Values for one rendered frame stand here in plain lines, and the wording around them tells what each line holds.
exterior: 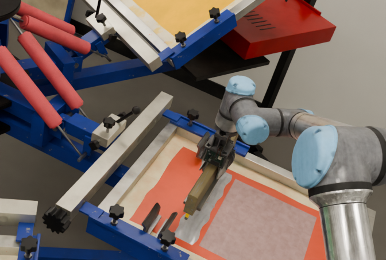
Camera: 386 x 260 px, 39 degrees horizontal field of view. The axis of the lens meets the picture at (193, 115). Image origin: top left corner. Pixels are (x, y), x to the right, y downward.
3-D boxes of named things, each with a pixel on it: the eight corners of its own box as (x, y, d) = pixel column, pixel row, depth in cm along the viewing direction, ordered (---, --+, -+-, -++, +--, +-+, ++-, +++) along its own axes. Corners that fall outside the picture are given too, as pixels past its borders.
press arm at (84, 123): (118, 144, 180) (120, 134, 177) (109, 154, 175) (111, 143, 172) (74, 123, 183) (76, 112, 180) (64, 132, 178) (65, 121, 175)
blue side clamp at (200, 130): (244, 160, 197) (250, 146, 193) (240, 167, 193) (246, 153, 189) (172, 126, 203) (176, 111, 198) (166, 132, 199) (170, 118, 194)
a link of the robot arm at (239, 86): (235, 90, 138) (225, 72, 144) (223, 123, 145) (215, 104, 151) (262, 92, 141) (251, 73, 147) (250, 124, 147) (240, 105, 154)
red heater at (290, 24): (269, 0, 302) (276, -19, 295) (328, 44, 277) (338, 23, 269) (184, 12, 266) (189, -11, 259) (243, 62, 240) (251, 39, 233)
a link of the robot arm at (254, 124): (287, 124, 135) (271, 98, 143) (246, 123, 131) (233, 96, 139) (277, 147, 140) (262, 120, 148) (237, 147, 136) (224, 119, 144)
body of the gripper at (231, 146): (198, 160, 156) (208, 128, 149) (209, 144, 163) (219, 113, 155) (222, 171, 154) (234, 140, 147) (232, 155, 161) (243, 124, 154)
